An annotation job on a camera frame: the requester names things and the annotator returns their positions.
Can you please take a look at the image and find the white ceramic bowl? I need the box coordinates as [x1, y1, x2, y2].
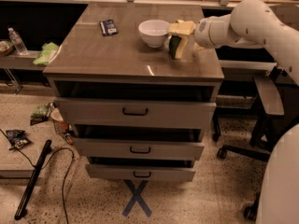
[138, 20, 170, 48]

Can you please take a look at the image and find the green and yellow sponge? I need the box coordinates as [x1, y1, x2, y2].
[168, 35, 181, 59]

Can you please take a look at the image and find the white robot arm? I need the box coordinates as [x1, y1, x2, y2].
[168, 0, 299, 224]

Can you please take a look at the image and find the small bowl on shelf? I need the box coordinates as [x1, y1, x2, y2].
[0, 40, 14, 57]

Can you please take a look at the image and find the grey drawer cabinet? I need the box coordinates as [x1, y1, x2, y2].
[44, 3, 224, 170]

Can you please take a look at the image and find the top grey drawer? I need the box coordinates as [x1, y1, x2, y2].
[55, 98, 216, 129]

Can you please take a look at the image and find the grey drawer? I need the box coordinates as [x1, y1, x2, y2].
[86, 164, 195, 182]
[74, 138, 204, 161]
[55, 98, 216, 129]

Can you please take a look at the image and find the black office chair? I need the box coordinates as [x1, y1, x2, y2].
[217, 66, 299, 222]

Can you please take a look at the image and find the green cloth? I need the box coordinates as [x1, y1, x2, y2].
[33, 42, 59, 65]

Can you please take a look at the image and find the middle grey drawer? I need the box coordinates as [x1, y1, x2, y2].
[74, 138, 204, 161]

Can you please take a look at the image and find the paper cup on floor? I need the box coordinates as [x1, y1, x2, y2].
[50, 108, 68, 134]

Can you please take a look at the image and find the bottom grey drawer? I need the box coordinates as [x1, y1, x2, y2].
[86, 164, 195, 182]

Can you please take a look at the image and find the green bag on floor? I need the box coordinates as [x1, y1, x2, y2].
[30, 103, 53, 126]

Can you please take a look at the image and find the clear plastic water bottle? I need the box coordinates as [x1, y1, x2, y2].
[8, 27, 28, 55]

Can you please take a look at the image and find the low side shelf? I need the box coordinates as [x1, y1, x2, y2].
[0, 50, 45, 71]

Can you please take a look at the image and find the blue snack bag on floor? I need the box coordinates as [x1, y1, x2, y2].
[6, 130, 31, 149]

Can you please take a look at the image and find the black long bar tool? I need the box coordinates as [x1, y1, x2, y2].
[14, 140, 51, 220]

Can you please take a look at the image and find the black cable on floor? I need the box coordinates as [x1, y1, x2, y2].
[0, 128, 76, 224]

